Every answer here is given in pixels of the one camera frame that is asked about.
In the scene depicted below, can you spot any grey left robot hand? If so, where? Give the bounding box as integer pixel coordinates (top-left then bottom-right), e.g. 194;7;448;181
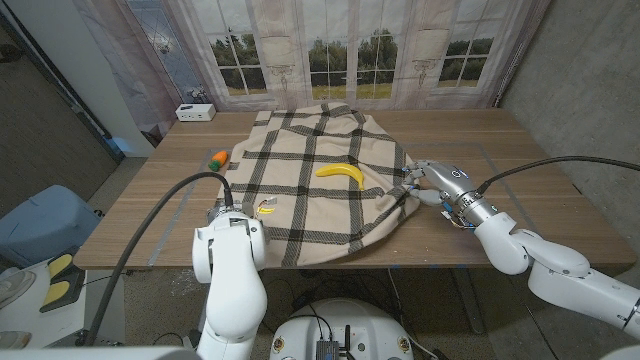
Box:
207;201;257;222

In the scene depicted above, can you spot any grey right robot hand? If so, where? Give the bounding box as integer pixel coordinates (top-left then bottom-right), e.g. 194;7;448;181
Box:
402;159;484;211

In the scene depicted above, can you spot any cream plaid scarf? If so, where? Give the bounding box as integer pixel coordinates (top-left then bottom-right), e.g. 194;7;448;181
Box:
215;102;422;268

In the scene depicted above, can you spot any yellow toy banana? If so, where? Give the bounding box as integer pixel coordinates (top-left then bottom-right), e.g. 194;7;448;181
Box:
314;162;366;192

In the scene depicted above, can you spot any orange toy carrot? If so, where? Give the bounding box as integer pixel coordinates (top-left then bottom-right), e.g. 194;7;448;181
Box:
208;149;230;173

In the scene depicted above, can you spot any white power strip box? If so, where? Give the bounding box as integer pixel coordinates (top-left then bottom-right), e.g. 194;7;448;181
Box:
174;102;217;122

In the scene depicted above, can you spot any grey table leg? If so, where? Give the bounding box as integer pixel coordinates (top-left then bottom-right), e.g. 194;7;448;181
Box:
452;267;486;335

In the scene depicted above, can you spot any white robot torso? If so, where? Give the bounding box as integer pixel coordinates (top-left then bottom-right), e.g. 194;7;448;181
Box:
269;298;415;360

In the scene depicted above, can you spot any grey box with antenna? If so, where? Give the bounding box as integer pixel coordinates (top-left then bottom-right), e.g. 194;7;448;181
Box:
314;324;357;360

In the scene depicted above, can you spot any printed window backdrop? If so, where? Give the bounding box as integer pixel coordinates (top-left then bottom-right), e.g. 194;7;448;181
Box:
72;0;551;146

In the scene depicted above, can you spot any black pedal with yellow pads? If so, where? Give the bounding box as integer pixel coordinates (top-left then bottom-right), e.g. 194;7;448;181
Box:
38;252;87;314

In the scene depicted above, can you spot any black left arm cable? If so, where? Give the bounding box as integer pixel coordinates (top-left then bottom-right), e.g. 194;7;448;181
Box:
82;171;235;347

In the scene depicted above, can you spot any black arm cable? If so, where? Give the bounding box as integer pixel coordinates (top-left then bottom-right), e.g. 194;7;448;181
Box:
477;155;640;196
82;171;235;347

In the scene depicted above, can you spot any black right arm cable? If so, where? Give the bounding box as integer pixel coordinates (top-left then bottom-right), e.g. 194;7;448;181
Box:
477;155;640;196

